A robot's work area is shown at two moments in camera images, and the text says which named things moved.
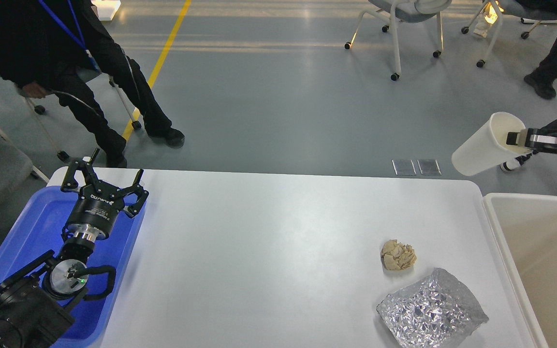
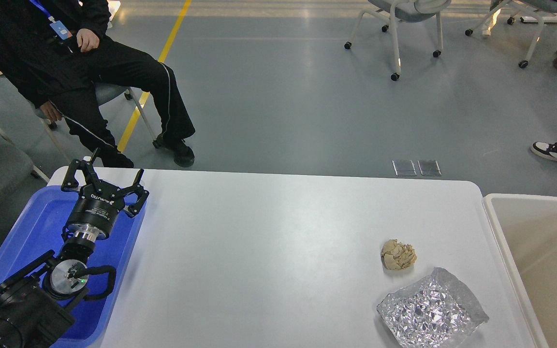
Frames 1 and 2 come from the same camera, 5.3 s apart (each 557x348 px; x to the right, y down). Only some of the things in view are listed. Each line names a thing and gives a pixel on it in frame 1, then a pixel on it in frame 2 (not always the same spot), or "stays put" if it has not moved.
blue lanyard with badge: x=66 y=28 -> x=56 y=25
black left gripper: x=99 y=203 stays put
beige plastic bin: x=547 y=239 stays put
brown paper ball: x=396 y=256 stays put
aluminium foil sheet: x=437 y=312 stays put
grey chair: x=40 y=109 -> x=103 y=93
